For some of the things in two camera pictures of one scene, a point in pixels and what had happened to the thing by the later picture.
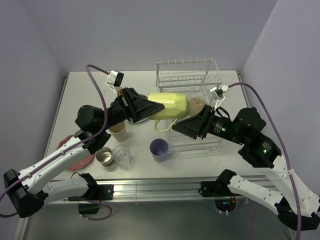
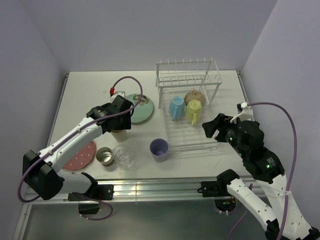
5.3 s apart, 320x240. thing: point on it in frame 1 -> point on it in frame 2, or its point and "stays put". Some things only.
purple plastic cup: x=159 y=148 stays put
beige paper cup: x=119 y=131 stays put
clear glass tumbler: x=122 y=156 stays put
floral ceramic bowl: x=195 y=105 -> x=194 y=94
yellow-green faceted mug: x=176 y=107 -> x=193 y=112
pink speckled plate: x=80 y=162 stays put
